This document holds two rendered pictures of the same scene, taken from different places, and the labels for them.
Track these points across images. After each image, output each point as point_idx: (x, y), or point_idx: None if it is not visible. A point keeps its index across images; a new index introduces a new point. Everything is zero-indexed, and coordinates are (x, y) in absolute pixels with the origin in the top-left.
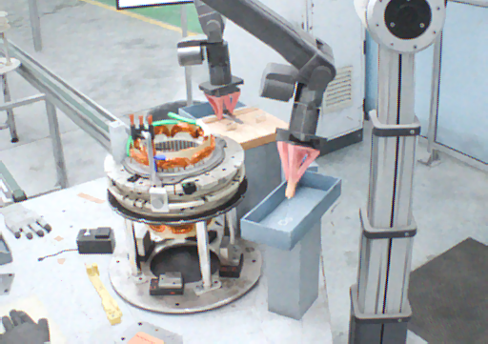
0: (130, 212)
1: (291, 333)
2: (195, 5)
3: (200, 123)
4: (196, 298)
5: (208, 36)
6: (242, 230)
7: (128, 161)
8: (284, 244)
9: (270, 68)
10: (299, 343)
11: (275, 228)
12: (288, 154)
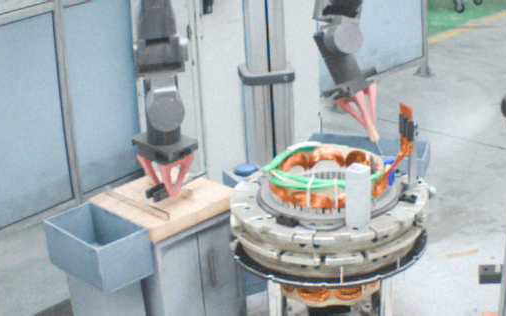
0: (417, 245)
1: (411, 266)
2: (174, 18)
3: (295, 146)
4: (400, 315)
5: (188, 60)
6: (423, 170)
7: (370, 209)
8: (429, 156)
9: (351, 18)
10: (423, 260)
11: (427, 145)
12: (372, 96)
